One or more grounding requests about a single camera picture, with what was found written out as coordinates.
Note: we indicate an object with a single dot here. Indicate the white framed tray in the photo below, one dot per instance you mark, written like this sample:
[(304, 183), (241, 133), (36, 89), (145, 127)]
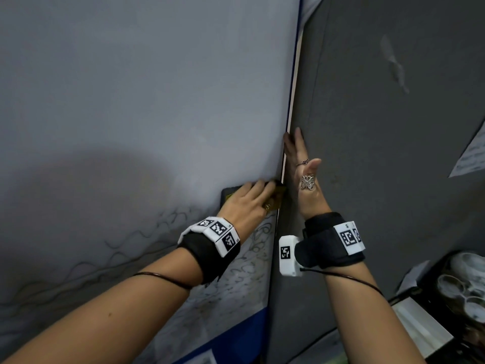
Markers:
[(420, 326)]

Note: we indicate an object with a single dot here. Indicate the person's left forearm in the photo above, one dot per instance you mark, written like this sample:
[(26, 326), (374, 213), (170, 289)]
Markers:
[(113, 318)]

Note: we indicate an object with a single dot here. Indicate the person's right hand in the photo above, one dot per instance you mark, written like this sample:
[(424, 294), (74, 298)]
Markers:
[(308, 200)]

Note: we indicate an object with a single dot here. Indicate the person's left hand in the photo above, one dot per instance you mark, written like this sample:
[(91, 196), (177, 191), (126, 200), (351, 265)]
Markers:
[(246, 212)]

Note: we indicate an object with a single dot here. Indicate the person's right forearm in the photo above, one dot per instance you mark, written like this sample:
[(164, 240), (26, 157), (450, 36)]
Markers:
[(371, 326)]

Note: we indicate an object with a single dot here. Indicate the grey partition panel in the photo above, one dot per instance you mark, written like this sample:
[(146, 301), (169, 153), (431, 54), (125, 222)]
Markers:
[(379, 147)]

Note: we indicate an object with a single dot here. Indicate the black wristband with marker tag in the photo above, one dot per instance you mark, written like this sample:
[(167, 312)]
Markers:
[(208, 253), (322, 246)]

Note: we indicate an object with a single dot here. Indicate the white cup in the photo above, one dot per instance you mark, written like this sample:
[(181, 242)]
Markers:
[(451, 287), (475, 310)]

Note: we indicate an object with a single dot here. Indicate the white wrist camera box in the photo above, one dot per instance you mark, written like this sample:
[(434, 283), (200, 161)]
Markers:
[(290, 257)]

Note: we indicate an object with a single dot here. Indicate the yellow and black whiteboard eraser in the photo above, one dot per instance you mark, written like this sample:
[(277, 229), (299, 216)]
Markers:
[(227, 191)]

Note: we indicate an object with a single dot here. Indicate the white paper note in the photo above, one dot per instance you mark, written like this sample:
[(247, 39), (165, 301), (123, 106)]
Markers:
[(471, 155)]

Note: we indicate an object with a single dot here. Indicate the large scribbled whiteboard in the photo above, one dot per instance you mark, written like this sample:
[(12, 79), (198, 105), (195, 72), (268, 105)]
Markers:
[(151, 90)]

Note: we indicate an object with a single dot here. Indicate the white cloth sheet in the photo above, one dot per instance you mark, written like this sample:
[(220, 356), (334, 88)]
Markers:
[(311, 5)]

